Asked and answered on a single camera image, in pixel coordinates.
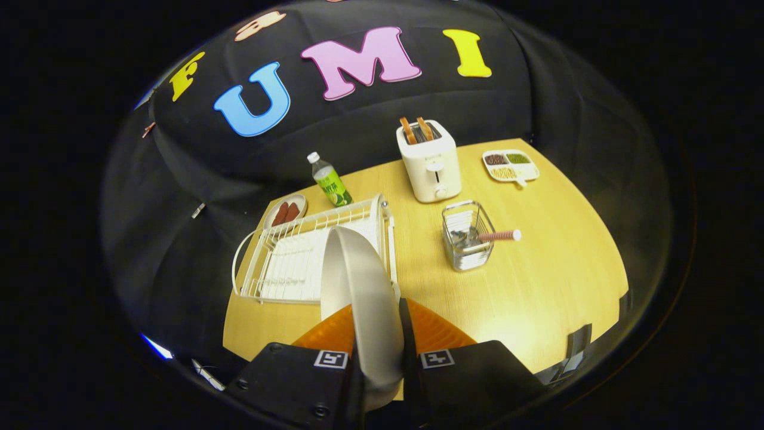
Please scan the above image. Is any bright computer screen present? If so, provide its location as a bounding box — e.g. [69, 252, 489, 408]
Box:
[141, 333, 174, 361]

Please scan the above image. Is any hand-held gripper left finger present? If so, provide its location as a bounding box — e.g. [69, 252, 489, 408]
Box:
[224, 303, 366, 430]

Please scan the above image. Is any white wire dish rack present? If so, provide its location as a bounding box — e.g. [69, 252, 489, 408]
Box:
[232, 192, 401, 305]

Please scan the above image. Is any white toaster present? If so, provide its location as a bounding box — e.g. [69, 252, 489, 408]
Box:
[396, 119, 463, 204]

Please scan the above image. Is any metal wire basket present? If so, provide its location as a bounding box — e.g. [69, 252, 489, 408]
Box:
[442, 200, 496, 272]

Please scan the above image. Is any divided white dish with beans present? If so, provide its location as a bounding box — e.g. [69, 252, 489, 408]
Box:
[482, 149, 540, 189]

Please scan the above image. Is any white upright panel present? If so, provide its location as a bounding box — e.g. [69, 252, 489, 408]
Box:
[191, 358, 227, 392]

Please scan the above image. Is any black backdrop cloth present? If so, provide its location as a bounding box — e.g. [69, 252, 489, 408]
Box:
[101, 0, 675, 383]

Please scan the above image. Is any small white plate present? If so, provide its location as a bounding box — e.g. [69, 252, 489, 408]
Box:
[263, 193, 308, 231]

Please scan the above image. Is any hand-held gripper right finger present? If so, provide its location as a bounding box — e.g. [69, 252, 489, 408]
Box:
[398, 297, 549, 430]

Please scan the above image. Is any green tea bottle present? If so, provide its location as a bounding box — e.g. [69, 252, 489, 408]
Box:
[307, 152, 353, 208]

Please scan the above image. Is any grey round plate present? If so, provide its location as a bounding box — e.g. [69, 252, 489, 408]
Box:
[321, 225, 405, 411]

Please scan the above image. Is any spoon with pink checked handle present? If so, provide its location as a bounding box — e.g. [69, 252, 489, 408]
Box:
[451, 229, 522, 248]

